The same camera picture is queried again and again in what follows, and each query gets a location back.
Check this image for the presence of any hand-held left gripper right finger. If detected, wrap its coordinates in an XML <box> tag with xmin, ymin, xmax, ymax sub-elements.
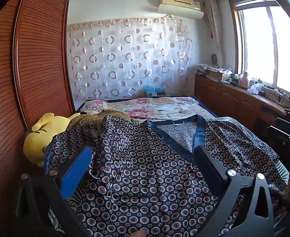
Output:
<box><xmin>194</xmin><ymin>146</ymin><xmax>274</xmax><ymax>237</ymax></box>

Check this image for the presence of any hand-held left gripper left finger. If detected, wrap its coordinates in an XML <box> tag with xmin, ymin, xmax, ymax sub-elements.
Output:
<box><xmin>16</xmin><ymin>146</ymin><xmax>93</xmax><ymax>237</ymax></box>

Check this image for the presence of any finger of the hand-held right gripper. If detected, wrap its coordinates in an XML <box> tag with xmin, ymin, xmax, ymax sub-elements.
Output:
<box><xmin>275</xmin><ymin>117</ymin><xmax>290</xmax><ymax>132</ymax></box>
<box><xmin>267</xmin><ymin>125</ymin><xmax>290</xmax><ymax>151</ymax></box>

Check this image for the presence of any navy medallion print garment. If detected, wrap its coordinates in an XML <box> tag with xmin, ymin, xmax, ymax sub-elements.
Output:
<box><xmin>44</xmin><ymin>115</ymin><xmax>288</xmax><ymax>237</ymax></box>

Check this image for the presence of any green leaf print blanket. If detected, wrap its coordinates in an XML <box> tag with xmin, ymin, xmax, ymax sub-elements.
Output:
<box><xmin>47</xmin><ymin>153</ymin><xmax>290</xmax><ymax>237</ymax></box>

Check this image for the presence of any yellow plush toy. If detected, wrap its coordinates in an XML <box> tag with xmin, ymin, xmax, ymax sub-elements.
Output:
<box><xmin>23</xmin><ymin>112</ymin><xmax>81</xmax><ymax>169</ymax></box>

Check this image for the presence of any wooden window cabinet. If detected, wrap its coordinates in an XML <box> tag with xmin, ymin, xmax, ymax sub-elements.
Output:
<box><xmin>194</xmin><ymin>73</ymin><xmax>290</xmax><ymax>135</ymax></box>

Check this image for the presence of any white jug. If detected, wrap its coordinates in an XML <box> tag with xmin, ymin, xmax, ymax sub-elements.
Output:
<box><xmin>240</xmin><ymin>71</ymin><xmax>250</xmax><ymax>89</ymax></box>

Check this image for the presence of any wooden framed window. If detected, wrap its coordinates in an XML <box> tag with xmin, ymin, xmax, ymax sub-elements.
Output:
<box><xmin>228</xmin><ymin>0</ymin><xmax>290</xmax><ymax>109</ymax></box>

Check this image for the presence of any open cardboard box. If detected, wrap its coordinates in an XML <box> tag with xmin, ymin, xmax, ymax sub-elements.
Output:
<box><xmin>207</xmin><ymin>69</ymin><xmax>231</xmax><ymax>82</ymax></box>

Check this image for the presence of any pink floral quilt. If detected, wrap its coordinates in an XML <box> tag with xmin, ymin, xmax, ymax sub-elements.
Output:
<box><xmin>81</xmin><ymin>96</ymin><xmax>218</xmax><ymax>129</ymax></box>

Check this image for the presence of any floral cloth bundle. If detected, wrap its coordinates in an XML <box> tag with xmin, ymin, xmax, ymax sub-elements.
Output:
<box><xmin>198</xmin><ymin>64</ymin><xmax>234</xmax><ymax>74</ymax></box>

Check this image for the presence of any blue tissue box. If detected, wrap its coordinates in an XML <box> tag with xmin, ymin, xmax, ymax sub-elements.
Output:
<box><xmin>144</xmin><ymin>85</ymin><xmax>166</xmax><ymax>97</ymax></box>

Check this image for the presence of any wooden louvered wardrobe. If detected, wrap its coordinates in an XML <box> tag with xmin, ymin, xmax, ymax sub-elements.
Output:
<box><xmin>0</xmin><ymin>0</ymin><xmax>75</xmax><ymax>237</ymax></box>

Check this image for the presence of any white tied window curtain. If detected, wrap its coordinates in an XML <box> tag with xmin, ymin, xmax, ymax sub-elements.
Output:
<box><xmin>204</xmin><ymin>0</ymin><xmax>225</xmax><ymax>68</ymax></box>

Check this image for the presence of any sheer circle pattern curtain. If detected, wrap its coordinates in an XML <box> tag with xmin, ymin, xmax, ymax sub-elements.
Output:
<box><xmin>67</xmin><ymin>17</ymin><xmax>194</xmax><ymax>100</ymax></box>

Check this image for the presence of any white air deflector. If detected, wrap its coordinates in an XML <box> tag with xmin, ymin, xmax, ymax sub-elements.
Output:
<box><xmin>158</xmin><ymin>4</ymin><xmax>205</xmax><ymax>19</ymax></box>

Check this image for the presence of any tangle of black cables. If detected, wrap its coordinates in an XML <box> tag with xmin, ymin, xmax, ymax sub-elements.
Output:
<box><xmin>263</xmin><ymin>86</ymin><xmax>290</xmax><ymax>104</ymax></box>

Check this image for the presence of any wall air conditioner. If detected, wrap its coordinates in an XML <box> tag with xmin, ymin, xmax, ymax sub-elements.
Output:
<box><xmin>161</xmin><ymin>0</ymin><xmax>201</xmax><ymax>11</ymax></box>

